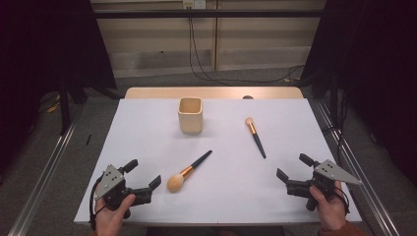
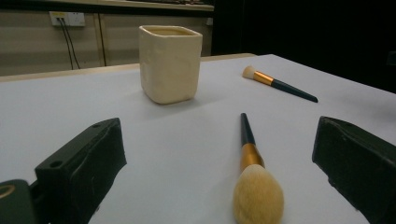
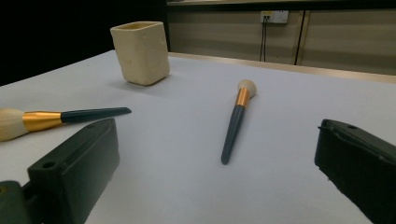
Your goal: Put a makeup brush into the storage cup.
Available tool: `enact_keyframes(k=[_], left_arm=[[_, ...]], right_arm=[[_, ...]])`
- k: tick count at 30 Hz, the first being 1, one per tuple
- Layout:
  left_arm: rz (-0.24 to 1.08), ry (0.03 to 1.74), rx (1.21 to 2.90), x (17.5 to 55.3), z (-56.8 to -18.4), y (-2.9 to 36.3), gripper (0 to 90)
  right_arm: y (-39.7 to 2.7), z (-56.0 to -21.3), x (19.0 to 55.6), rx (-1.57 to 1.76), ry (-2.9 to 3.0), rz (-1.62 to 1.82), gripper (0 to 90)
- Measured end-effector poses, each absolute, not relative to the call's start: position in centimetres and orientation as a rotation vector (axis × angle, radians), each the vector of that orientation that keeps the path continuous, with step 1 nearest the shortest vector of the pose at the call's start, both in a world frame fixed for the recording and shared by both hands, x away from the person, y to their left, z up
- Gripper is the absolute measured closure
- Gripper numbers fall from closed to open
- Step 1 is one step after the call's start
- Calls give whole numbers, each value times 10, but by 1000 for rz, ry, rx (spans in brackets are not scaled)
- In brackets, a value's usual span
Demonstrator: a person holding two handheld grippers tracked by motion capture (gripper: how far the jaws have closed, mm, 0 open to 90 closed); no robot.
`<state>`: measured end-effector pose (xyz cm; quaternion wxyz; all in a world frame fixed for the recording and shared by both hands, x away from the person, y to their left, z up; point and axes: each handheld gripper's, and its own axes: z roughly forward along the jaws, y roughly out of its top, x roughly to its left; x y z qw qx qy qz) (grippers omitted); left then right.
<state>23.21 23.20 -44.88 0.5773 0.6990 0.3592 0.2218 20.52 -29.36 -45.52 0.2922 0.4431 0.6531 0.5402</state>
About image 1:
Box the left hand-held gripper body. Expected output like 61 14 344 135
93 163 153 211

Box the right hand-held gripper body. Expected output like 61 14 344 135
285 158 364 212

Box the large fluffy makeup brush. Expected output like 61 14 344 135
166 149 213 194

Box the small slim makeup brush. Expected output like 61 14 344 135
244 116 268 160

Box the beige square cup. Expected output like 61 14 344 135
177 96 204 135

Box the person's left hand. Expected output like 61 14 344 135
93 193 138 236

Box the person's right hand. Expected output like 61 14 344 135
309 181 348 232

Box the white table mat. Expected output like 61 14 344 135
73 97 363 227

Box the black metal stand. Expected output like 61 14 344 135
328 73 340 128
58 77 73 137

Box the yellow floor tape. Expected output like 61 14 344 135
46 93 62 114

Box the black curtain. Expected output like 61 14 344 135
0 0 118 178
299 0 417 190

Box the black horizontal bar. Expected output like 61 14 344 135
92 9 325 20

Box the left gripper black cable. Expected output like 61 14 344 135
89 176 106 231

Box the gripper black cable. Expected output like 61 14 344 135
330 186 351 216
89 176 106 231

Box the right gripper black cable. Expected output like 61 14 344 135
330 186 351 216

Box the metal floor rail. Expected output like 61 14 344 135
315 98 401 236
7 107 84 236

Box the black floor cable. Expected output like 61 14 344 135
188 17 307 85

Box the white wall socket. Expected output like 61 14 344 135
182 0 208 10

